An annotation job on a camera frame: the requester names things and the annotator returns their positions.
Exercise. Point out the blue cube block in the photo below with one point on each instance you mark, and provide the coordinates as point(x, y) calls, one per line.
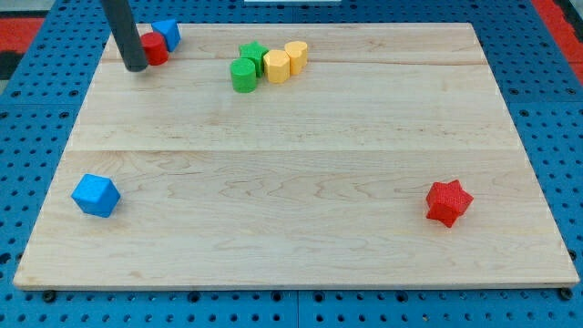
point(96, 195)

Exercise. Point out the light wooden board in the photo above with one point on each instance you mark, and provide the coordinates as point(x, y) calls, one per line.
point(316, 183)

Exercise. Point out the yellow hexagon block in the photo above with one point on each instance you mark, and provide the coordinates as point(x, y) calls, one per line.
point(276, 66)

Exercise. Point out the green cylinder block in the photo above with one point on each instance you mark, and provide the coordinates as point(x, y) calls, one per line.
point(243, 75)

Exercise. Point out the yellow heart block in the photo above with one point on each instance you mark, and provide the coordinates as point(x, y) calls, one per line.
point(297, 52)

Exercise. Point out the green star block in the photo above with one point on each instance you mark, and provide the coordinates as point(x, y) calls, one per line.
point(254, 51)

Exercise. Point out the red star block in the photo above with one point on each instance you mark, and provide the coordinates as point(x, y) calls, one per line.
point(447, 202)

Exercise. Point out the red cylinder block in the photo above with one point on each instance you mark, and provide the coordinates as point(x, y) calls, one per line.
point(155, 48)

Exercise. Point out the blue triangle block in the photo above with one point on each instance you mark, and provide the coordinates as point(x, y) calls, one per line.
point(170, 30)

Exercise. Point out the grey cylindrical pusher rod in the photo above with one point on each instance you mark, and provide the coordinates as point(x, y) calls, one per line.
point(123, 28)

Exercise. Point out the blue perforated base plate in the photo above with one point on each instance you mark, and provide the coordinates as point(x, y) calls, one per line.
point(43, 96)

